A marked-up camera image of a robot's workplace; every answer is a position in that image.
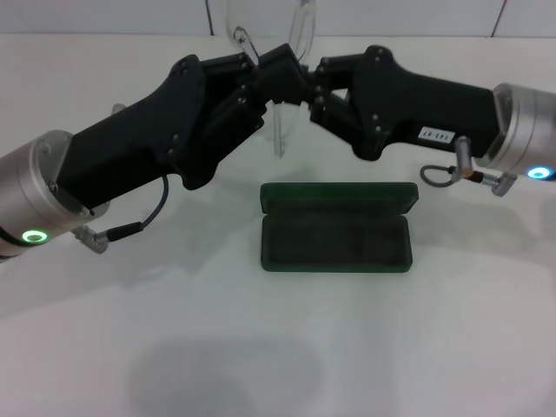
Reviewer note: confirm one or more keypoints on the clear plastic glasses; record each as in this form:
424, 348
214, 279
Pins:
278, 130

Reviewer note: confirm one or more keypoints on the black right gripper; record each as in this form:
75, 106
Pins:
412, 104

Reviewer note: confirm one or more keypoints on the green glasses case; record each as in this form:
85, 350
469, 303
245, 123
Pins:
339, 252

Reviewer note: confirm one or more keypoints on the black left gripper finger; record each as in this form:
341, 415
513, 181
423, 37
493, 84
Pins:
278, 61
286, 89

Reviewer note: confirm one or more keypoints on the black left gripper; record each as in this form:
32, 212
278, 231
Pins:
130, 143

